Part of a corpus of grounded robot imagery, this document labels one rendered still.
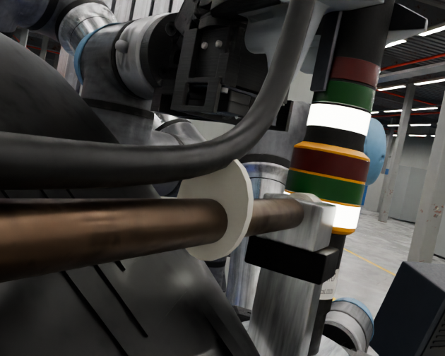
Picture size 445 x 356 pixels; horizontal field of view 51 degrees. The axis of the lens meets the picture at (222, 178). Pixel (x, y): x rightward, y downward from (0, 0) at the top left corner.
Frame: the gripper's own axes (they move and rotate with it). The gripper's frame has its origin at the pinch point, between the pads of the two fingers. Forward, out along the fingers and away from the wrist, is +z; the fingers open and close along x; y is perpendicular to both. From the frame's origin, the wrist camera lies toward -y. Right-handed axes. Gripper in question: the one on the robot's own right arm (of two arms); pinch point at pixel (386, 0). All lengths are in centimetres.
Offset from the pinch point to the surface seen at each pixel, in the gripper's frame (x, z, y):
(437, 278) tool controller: -65, -24, 25
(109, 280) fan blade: 12.8, -0.5, 15.2
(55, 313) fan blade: 15.2, 0.6, 15.9
